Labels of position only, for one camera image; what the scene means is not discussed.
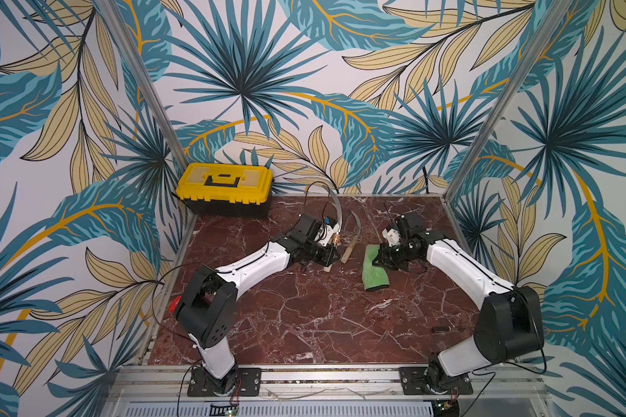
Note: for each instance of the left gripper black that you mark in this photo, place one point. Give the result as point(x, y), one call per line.
point(329, 253)

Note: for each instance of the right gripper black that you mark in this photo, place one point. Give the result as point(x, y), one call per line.
point(392, 254)

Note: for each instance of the green rag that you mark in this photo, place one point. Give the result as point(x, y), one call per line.
point(373, 277)

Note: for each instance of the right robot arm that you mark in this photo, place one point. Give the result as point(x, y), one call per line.
point(509, 324)

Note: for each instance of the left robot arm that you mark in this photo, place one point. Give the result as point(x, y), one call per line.
point(206, 308)

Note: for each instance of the yellow black toolbox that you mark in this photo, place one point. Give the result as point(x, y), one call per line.
point(226, 190)

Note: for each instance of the red clamp tool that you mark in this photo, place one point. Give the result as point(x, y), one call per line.
point(173, 307)

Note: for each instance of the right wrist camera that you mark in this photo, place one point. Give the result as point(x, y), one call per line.
point(392, 237)

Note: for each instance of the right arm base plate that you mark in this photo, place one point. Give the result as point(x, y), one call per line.
point(422, 381)

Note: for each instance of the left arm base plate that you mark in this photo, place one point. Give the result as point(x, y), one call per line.
point(245, 382)

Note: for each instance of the aluminium front rail frame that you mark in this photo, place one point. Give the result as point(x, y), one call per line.
point(326, 390)

